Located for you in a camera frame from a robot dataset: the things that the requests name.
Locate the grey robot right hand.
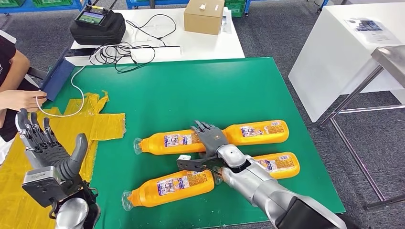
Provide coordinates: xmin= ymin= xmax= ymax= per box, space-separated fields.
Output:
xmin=191 ymin=120 xmax=229 ymax=159

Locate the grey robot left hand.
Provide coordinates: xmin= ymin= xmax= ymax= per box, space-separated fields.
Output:
xmin=15 ymin=108 xmax=88 ymax=182

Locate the person's hand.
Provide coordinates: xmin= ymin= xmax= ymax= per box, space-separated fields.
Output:
xmin=0 ymin=90 xmax=47 ymax=112

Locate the orange detergent bottle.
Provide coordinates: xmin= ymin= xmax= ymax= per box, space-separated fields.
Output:
xmin=251 ymin=152 xmax=300 ymax=180
xmin=133 ymin=129 xmax=208 ymax=156
xmin=221 ymin=120 xmax=289 ymax=146
xmin=121 ymin=170 xmax=216 ymax=211

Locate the person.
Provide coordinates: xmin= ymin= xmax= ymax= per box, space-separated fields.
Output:
xmin=0 ymin=30 xmax=48 ymax=165

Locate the blue tablet case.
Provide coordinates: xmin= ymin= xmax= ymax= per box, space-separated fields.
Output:
xmin=40 ymin=47 xmax=75 ymax=102

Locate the yellow plastic sheet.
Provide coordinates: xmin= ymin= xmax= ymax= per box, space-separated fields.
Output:
xmin=0 ymin=91 xmax=127 ymax=229

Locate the black flat pad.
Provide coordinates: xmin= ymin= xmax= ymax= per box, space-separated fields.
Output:
xmin=65 ymin=47 xmax=97 ymax=58

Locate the blue metal rack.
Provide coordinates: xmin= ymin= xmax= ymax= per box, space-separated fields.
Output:
xmin=125 ymin=0 xmax=252 ymax=17
xmin=0 ymin=0 xmax=87 ymax=16

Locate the green plastic crate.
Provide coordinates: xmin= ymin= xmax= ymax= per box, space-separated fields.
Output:
xmin=0 ymin=0 xmax=25 ymax=8
xmin=32 ymin=0 xmax=74 ymax=8
xmin=224 ymin=0 xmax=247 ymax=18

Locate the black carrying case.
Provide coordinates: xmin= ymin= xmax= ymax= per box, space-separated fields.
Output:
xmin=69 ymin=12 xmax=127 ymax=46

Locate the thin black strip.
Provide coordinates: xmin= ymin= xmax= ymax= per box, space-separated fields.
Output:
xmin=131 ymin=45 xmax=181 ymax=49

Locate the black controller with screen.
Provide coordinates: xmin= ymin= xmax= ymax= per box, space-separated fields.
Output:
xmin=74 ymin=0 xmax=118 ymax=29

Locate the printed leaflet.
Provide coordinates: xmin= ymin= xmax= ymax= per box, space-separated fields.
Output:
xmin=220 ymin=7 xmax=233 ymax=34

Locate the brown cardboard box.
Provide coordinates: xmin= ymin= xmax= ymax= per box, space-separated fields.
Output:
xmin=183 ymin=0 xmax=226 ymax=36

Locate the large white table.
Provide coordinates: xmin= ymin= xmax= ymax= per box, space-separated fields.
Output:
xmin=288 ymin=1 xmax=405 ymax=123

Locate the printed paper sheet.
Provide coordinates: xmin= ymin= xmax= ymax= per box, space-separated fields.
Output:
xmin=344 ymin=17 xmax=402 ymax=45

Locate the stainless steel table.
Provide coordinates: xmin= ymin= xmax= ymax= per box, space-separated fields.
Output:
xmin=319 ymin=45 xmax=405 ymax=211

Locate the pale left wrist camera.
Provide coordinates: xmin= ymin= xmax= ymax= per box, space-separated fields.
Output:
xmin=21 ymin=166 xmax=61 ymax=186

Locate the black right camera bracket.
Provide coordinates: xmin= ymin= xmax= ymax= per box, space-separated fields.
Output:
xmin=176 ymin=158 xmax=220 ymax=173

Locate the black camera bracket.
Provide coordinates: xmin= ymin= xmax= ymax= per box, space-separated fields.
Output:
xmin=176 ymin=158 xmax=220 ymax=173
xmin=22 ymin=177 xmax=65 ymax=208

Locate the black left camera bracket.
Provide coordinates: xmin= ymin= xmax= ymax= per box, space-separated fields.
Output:
xmin=22 ymin=177 xmax=65 ymax=208

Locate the white cable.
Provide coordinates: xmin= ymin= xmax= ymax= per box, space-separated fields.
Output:
xmin=35 ymin=44 xmax=105 ymax=118

